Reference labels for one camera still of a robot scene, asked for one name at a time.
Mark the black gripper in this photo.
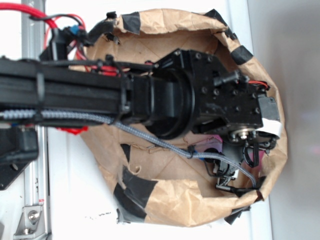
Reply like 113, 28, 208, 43
200, 124, 278, 193

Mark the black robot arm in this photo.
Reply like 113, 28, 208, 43
0, 49, 283, 190

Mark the brown paper bag bin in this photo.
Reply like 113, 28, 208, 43
81, 8, 288, 227

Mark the grey braided cable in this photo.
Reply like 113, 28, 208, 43
0, 108, 258, 190

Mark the aluminium extrusion rail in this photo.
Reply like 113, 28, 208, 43
20, 0, 51, 208

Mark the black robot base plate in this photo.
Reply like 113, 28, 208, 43
0, 127, 39, 191

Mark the metal corner bracket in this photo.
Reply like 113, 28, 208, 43
13, 205, 48, 240

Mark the red cable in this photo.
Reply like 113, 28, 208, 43
0, 3, 87, 51

